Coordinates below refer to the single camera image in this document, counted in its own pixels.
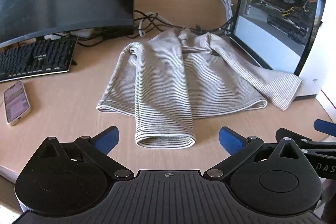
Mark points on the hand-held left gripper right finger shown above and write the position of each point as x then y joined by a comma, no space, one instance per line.
231,140

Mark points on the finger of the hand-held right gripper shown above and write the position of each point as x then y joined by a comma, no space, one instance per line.
325,126
296,136

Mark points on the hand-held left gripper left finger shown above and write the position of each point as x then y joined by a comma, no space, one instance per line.
106,140

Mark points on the striped shirt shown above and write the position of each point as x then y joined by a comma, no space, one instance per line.
162,77

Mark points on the smartphone with light case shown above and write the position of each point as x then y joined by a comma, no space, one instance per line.
16,102

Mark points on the black adapter box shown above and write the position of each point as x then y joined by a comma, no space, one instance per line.
116,32

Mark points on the black keyboard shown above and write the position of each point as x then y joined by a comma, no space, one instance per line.
34,58

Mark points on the white monitor stand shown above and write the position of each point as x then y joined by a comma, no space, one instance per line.
78,33

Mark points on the right computer monitor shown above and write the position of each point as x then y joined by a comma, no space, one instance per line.
283,3

